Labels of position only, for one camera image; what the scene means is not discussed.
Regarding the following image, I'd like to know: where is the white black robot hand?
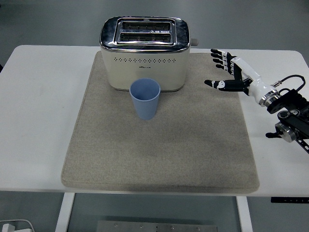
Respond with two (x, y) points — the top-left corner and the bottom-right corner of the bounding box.
(204, 48), (276, 104)

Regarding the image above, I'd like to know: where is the blue ribbed plastic cup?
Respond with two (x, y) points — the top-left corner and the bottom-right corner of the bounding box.
(129, 78), (161, 121)

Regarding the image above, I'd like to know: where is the cream chrome two-slot toaster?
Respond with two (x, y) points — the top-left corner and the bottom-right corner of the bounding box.
(99, 16), (200, 92)

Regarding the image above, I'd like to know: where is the grey felt table mat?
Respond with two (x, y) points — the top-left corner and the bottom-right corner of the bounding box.
(60, 52), (261, 194)

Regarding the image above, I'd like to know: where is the black table control panel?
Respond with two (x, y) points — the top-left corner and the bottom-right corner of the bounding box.
(270, 197), (309, 203)

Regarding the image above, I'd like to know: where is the white table leg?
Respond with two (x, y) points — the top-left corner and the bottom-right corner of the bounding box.
(54, 192), (76, 232)
(236, 196), (253, 232)

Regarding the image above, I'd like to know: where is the grey metal plate with screws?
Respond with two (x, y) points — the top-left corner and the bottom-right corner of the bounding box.
(96, 220), (219, 232)

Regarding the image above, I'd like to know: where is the white table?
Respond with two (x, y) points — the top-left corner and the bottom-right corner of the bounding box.
(0, 44), (309, 232)

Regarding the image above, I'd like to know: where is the white power strip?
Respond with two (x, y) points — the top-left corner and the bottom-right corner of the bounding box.
(0, 218), (34, 232)

